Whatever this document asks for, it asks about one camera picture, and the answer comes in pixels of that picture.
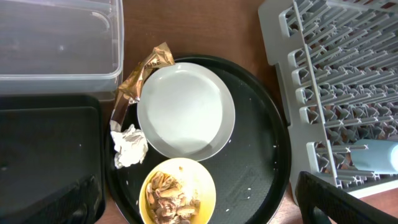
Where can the gold foil wrapper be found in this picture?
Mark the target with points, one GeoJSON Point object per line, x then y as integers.
{"type": "Point", "coordinates": [129, 92]}

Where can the blue cup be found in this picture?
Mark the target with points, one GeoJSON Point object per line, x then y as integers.
{"type": "Point", "coordinates": [379, 157]}

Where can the yellow bowl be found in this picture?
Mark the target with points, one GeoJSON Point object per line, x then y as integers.
{"type": "Point", "coordinates": [196, 176]}

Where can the food scraps in bowl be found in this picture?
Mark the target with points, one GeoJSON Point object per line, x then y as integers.
{"type": "Point", "coordinates": [170, 200]}

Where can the grey dishwasher rack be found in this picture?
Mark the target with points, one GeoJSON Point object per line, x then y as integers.
{"type": "Point", "coordinates": [336, 64]}

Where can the black rectangular tray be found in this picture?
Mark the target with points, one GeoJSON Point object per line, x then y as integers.
{"type": "Point", "coordinates": [47, 143]}

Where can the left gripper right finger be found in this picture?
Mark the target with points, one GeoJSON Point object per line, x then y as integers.
{"type": "Point", "coordinates": [320, 202]}

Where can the clear plastic storage bin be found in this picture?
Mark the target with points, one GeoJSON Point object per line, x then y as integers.
{"type": "Point", "coordinates": [62, 47]}

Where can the grey round plate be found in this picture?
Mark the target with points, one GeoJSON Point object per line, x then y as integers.
{"type": "Point", "coordinates": [186, 110]}

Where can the crumpled white tissue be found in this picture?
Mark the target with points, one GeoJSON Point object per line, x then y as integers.
{"type": "Point", "coordinates": [130, 145]}

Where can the round black serving tray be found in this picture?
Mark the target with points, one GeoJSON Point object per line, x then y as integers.
{"type": "Point", "coordinates": [251, 173]}

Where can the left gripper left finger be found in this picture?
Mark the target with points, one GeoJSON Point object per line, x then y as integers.
{"type": "Point", "coordinates": [79, 202]}

